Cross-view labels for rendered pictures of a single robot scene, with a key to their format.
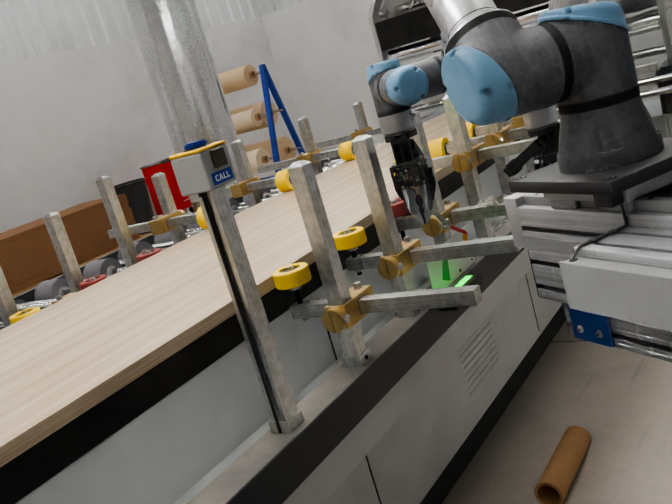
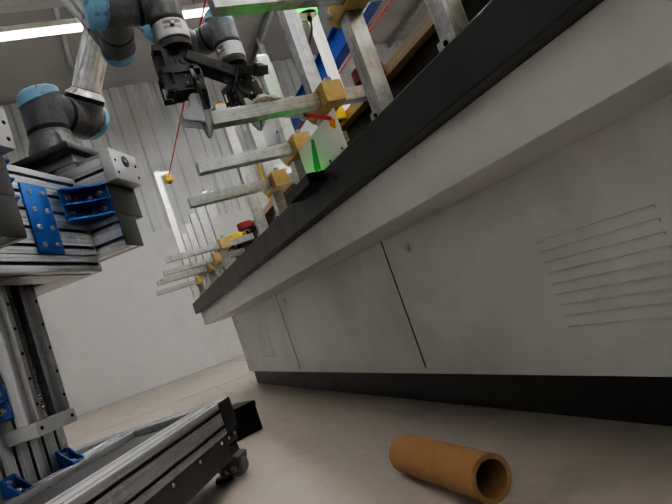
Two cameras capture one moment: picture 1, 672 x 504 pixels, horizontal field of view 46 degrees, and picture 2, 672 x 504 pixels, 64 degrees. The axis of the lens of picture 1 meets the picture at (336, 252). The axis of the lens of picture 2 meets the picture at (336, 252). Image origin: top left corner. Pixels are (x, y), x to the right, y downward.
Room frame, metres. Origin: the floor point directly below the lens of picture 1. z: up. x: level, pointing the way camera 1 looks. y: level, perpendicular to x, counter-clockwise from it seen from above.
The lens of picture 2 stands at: (2.50, -1.39, 0.41)
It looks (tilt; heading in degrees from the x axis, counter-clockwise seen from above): 5 degrees up; 121
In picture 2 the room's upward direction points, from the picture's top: 19 degrees counter-clockwise
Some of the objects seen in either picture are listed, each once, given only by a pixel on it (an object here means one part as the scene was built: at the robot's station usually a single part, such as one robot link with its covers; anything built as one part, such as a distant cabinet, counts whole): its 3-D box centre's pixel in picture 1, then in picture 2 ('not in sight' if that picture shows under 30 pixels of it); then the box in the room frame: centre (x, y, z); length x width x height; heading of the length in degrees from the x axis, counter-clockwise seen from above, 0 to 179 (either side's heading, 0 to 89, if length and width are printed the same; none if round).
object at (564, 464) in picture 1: (564, 464); (443, 463); (2.01, -0.45, 0.04); 0.30 x 0.08 x 0.08; 144
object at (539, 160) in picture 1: (552, 151); (179, 72); (1.78, -0.55, 0.96); 0.09 x 0.08 x 0.12; 54
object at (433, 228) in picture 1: (441, 219); (325, 103); (1.95, -0.28, 0.85); 0.14 x 0.06 x 0.05; 144
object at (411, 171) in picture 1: (406, 159); (239, 83); (1.68, -0.20, 1.05); 0.09 x 0.08 x 0.12; 164
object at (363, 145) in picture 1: (389, 238); (287, 133); (1.73, -0.12, 0.89); 0.04 x 0.04 x 0.48; 54
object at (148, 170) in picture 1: (180, 187); not in sight; (10.18, 1.70, 0.41); 0.76 x 0.47 x 0.81; 149
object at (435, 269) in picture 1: (451, 260); (320, 150); (1.89, -0.27, 0.75); 0.26 x 0.01 x 0.10; 144
